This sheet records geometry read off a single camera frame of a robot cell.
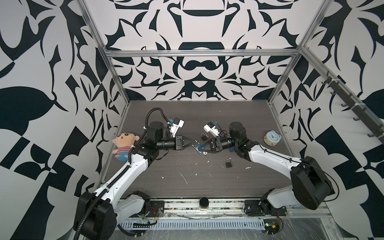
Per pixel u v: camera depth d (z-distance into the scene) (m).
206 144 0.72
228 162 0.89
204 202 0.68
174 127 0.69
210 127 0.71
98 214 0.39
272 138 0.96
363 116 0.55
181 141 0.67
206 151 0.69
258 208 0.74
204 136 0.99
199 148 0.69
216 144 0.66
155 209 0.72
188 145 0.70
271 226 0.71
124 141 0.90
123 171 0.47
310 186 0.43
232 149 0.66
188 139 0.70
